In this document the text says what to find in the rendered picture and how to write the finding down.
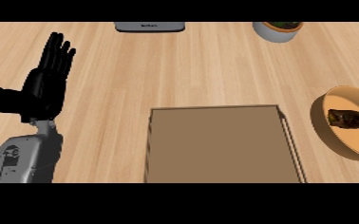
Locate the grey potted plant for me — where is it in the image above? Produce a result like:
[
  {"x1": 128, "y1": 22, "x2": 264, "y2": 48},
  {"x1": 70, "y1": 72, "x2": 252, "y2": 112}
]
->
[{"x1": 251, "y1": 22, "x2": 305, "y2": 44}]

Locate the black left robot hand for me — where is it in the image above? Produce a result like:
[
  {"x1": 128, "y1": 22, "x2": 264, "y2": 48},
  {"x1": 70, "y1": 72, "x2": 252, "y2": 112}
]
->
[{"x1": 0, "y1": 31, "x2": 76, "y2": 123}]

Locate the dark brown sweet potato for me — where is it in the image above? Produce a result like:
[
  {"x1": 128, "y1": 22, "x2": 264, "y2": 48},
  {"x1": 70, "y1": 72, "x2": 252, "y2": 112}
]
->
[{"x1": 326, "y1": 108, "x2": 359, "y2": 129}]

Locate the grey appliance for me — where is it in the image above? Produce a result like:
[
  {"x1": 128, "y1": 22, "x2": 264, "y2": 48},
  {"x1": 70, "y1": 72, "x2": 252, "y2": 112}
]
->
[{"x1": 113, "y1": 22, "x2": 186, "y2": 33}]

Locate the round tan wooden tray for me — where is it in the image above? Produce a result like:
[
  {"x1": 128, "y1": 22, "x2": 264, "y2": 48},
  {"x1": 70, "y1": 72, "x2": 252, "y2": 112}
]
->
[{"x1": 310, "y1": 85, "x2": 359, "y2": 162}]

